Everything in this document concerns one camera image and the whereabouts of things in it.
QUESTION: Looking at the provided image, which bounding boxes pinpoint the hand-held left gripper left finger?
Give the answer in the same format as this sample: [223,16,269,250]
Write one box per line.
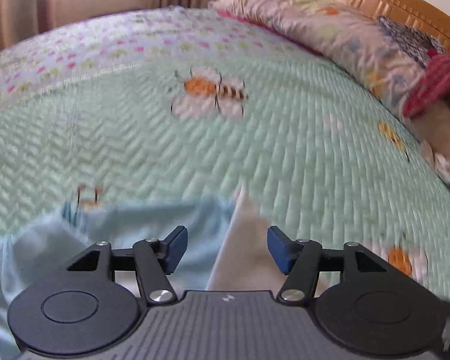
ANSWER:
[67,226,189,305]

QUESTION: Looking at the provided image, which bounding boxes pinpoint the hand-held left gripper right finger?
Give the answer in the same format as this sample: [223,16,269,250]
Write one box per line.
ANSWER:
[267,226,389,304]

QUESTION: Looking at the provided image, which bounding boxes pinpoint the light blue and white jacket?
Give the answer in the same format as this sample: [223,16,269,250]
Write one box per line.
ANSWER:
[0,187,286,360]

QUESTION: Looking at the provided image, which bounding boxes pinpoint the green quilted bee bedspread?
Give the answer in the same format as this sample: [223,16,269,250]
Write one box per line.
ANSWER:
[0,5,450,308]

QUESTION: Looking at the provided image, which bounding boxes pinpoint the white printed garment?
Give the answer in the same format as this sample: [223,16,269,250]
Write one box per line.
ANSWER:
[420,142,450,188]

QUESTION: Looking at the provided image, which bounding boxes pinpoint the beige pillow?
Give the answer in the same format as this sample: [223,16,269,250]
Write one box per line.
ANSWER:
[410,95,450,158]

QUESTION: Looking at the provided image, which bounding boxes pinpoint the floral pillow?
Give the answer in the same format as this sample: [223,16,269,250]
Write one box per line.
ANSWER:
[209,0,424,109]

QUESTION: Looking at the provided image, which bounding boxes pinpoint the dark red striped garment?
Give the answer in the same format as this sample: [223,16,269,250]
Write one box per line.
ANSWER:
[402,53,450,118]

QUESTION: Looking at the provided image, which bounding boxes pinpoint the dark floral garment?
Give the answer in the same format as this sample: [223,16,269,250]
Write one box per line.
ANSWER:
[377,16,447,69]

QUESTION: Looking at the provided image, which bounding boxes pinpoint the wooden bed headboard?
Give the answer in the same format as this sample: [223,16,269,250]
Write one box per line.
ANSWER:
[294,0,450,61]

